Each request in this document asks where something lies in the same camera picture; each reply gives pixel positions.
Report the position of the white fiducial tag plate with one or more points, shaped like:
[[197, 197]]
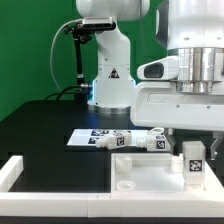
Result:
[[87, 137]]

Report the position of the black camera stand pole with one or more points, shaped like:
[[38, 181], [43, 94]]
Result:
[[80, 36]]

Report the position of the white U-shaped fence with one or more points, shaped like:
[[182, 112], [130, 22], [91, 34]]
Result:
[[189, 203]]

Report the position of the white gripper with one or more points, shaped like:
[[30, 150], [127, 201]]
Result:
[[162, 100]]

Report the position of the grey camera on stand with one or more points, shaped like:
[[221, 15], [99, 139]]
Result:
[[97, 23]]

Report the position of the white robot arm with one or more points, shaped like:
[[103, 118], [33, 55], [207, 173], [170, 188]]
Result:
[[193, 30]]

